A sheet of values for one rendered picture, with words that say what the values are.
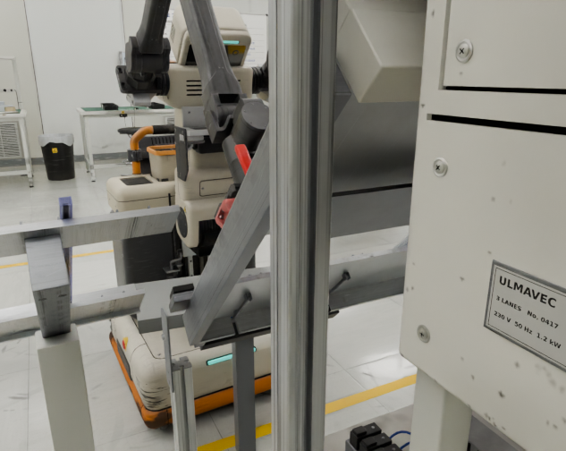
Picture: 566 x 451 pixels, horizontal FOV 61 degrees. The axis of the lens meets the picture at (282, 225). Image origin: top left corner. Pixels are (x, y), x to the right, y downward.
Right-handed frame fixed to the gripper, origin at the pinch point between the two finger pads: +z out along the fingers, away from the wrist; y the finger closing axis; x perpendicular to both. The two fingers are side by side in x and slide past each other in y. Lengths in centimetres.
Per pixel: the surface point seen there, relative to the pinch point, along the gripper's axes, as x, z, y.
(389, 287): 30, 4, 40
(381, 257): 12.2, 2.3, 27.9
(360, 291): 30.0, 3.5, 32.0
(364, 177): -20.1, 2.3, 5.9
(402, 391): 107, 26, 84
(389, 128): -30.0, 2.3, 3.7
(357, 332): 140, -6, 94
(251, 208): -18.7, 3.9, -10.0
